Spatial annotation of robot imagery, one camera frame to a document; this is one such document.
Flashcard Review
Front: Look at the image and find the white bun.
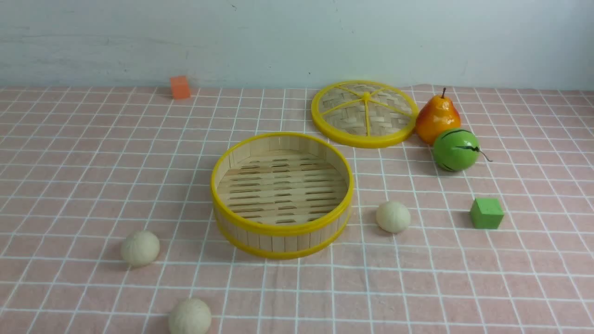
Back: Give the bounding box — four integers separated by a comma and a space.
168, 298, 212, 334
375, 201, 412, 233
120, 230, 161, 268

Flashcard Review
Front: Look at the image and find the white bun front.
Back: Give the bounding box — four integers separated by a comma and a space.
168, 298, 212, 334

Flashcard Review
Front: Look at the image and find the bamboo steamer tray yellow rim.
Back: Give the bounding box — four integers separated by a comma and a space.
210, 132, 355, 259

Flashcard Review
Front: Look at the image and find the bamboo steamer lid yellow rim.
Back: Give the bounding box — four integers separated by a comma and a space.
310, 80, 419, 149

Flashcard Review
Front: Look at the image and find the orange foam cube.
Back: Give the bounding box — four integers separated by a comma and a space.
169, 76, 191, 100

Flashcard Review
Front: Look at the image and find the orange yellow toy pear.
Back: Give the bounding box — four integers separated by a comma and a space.
415, 87, 462, 146

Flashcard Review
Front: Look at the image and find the green toy watermelon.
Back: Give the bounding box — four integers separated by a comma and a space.
432, 128, 492, 173

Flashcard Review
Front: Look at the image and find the green foam cube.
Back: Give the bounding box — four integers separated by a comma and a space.
470, 197, 504, 230

